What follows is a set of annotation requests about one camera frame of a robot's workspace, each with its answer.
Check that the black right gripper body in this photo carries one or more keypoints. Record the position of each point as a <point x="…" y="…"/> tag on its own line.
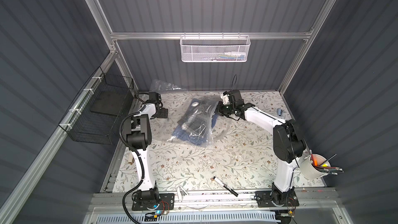
<point x="226" y="109"/>

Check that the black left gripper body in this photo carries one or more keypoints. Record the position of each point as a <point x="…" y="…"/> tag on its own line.
<point x="161" y="112"/>

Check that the black white plaid shirt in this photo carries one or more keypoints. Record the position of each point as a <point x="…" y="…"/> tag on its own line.
<point x="198" y="120"/>

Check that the blue checked shirt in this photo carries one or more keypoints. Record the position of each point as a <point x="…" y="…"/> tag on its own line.
<point x="196" y="142"/>

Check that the clear plastic vacuum bag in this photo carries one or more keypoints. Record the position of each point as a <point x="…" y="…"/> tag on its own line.
<point x="176" y="100"/>

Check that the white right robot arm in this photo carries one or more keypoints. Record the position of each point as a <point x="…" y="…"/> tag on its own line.
<point x="288" y="143"/>

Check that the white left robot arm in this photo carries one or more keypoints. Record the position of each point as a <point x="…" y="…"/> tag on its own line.
<point x="135" y="133"/>

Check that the black white marker pen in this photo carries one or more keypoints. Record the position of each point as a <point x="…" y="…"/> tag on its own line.
<point x="225" y="186"/>

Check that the white zipper slider clip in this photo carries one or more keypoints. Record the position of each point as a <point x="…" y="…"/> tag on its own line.
<point x="181" y="192"/>

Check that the white cup with pens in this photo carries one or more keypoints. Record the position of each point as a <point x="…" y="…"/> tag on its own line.
<point x="315" y="166"/>

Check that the black wire wall basket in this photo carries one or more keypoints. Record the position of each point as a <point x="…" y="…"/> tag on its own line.
<point x="97" y="117"/>

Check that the white wire wall basket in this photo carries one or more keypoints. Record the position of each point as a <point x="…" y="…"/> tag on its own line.
<point x="214" y="49"/>

